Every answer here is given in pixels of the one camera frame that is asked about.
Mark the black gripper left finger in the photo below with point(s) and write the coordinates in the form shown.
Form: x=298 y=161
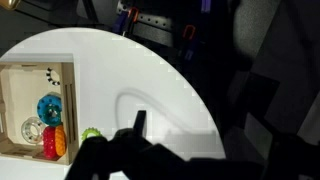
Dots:
x=126 y=153

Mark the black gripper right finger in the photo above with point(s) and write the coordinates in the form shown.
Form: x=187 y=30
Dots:
x=293 y=160

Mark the light wooden box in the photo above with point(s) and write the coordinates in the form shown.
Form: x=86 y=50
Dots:
x=20 y=96

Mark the orange black clamp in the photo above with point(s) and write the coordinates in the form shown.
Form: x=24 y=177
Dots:
x=133 y=15
x=188 y=33

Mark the brass coloured object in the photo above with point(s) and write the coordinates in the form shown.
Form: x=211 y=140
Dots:
x=9 y=3

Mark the perforated metal rail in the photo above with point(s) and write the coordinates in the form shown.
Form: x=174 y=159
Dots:
x=156 y=21

